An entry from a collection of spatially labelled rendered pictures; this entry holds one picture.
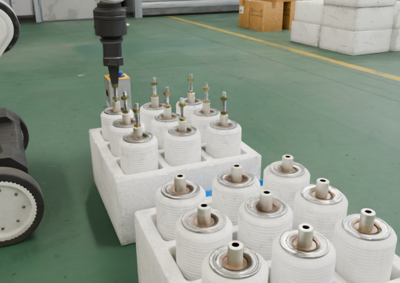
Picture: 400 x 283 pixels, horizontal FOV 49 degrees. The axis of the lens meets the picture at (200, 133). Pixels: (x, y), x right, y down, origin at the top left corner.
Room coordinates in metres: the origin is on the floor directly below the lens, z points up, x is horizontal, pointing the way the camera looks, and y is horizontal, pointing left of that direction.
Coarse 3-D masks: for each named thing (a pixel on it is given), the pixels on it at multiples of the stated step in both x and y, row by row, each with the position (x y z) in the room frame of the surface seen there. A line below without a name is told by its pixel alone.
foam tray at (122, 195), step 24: (96, 144) 1.15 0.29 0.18; (96, 168) 1.19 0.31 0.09; (120, 168) 0.99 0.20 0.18; (168, 168) 0.99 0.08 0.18; (192, 168) 0.99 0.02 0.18; (216, 168) 1.02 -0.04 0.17; (120, 192) 0.92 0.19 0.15; (144, 192) 0.94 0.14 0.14; (120, 216) 0.92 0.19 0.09; (120, 240) 0.93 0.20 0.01
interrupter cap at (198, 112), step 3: (198, 108) 1.25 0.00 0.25; (201, 108) 1.25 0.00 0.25; (210, 108) 1.25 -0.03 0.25; (213, 108) 1.25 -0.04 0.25; (195, 111) 1.22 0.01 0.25; (198, 111) 1.22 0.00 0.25; (201, 111) 1.23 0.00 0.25; (210, 111) 1.23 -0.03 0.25; (213, 111) 1.22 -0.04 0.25; (216, 111) 1.22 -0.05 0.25; (195, 114) 1.20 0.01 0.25; (198, 114) 1.19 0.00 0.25; (201, 114) 1.19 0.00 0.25; (204, 114) 1.19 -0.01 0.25; (207, 114) 1.19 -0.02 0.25; (210, 114) 1.19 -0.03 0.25; (213, 114) 1.19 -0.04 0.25; (216, 114) 1.19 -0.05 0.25
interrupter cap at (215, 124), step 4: (216, 120) 1.14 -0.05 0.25; (228, 120) 1.14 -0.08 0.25; (212, 124) 1.11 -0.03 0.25; (216, 124) 1.11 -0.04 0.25; (228, 124) 1.11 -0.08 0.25; (232, 124) 1.11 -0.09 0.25; (236, 124) 1.10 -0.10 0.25; (216, 128) 1.08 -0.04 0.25; (220, 128) 1.07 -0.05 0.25; (224, 128) 1.07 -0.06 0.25; (228, 128) 1.07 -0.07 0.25; (232, 128) 1.08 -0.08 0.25
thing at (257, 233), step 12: (240, 216) 0.66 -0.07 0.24; (252, 216) 0.65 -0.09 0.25; (288, 216) 0.65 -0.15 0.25; (240, 228) 0.66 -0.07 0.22; (252, 228) 0.64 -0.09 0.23; (264, 228) 0.63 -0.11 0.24; (276, 228) 0.63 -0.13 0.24; (288, 228) 0.65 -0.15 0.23; (240, 240) 0.66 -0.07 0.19; (252, 240) 0.64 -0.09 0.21; (264, 240) 0.63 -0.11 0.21; (264, 252) 0.63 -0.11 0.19
